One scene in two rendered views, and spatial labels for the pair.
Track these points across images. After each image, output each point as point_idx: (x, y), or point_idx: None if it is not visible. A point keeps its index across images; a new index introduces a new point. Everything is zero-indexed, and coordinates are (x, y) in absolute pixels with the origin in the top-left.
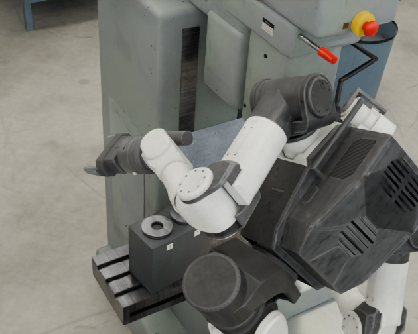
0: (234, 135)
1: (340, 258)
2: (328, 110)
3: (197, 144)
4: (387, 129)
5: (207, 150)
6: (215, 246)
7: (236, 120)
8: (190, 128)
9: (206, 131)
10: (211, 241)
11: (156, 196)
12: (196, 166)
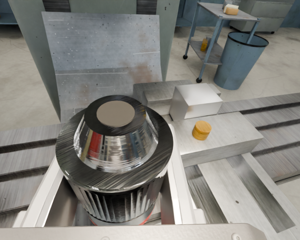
0: (130, 35)
1: None
2: None
3: (75, 32)
4: None
5: (90, 45)
6: None
7: (135, 16)
8: (62, 5)
9: (90, 18)
10: (5, 176)
11: (47, 93)
12: (73, 62)
